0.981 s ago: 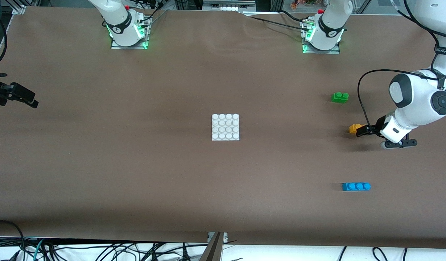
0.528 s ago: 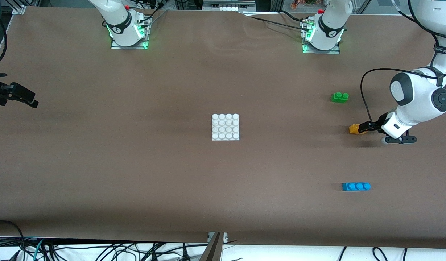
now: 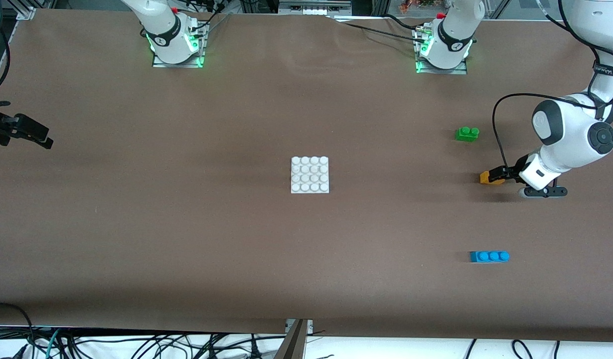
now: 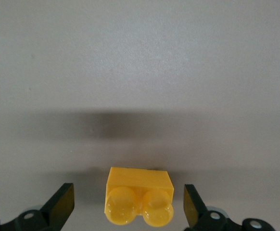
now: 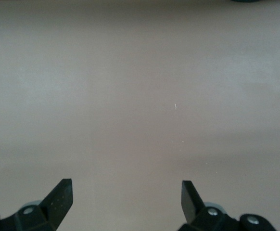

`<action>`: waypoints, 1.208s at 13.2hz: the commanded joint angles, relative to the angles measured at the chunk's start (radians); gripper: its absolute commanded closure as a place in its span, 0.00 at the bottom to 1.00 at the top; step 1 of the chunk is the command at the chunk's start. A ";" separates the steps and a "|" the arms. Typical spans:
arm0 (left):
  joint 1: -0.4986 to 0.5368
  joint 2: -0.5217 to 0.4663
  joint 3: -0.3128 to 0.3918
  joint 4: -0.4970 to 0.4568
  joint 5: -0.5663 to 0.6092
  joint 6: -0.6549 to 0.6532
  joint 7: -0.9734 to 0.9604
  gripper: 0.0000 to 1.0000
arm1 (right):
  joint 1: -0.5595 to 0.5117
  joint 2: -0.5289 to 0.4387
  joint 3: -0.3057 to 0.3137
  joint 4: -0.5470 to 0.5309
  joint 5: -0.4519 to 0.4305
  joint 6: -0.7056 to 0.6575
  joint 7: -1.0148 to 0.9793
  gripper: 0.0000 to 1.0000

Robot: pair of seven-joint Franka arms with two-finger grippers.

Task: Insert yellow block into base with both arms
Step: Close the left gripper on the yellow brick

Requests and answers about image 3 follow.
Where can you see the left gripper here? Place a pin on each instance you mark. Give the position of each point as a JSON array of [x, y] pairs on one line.
[[514, 171]]

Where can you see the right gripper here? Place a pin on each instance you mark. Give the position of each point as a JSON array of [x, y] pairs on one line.
[[2, 125]]

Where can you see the yellow two-stud block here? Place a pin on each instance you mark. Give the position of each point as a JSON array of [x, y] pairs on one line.
[[484, 178]]

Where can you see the white studded base plate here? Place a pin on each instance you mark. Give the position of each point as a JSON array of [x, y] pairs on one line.
[[310, 175]]

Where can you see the green two-stud block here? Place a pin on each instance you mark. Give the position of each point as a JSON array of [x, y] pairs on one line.
[[466, 134]]

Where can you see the blue three-stud block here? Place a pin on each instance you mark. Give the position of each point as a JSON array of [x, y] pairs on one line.
[[488, 257]]

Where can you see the orange colourful background object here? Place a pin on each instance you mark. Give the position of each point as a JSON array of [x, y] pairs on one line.
[[416, 6]]

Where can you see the brown paper table cover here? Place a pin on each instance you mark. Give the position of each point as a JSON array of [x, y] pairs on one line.
[[286, 249]]

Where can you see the grey background device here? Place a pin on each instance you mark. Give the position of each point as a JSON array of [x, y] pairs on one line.
[[311, 9]]

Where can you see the aluminium frame profile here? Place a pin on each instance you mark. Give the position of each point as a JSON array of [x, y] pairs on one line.
[[294, 344], [25, 10]]

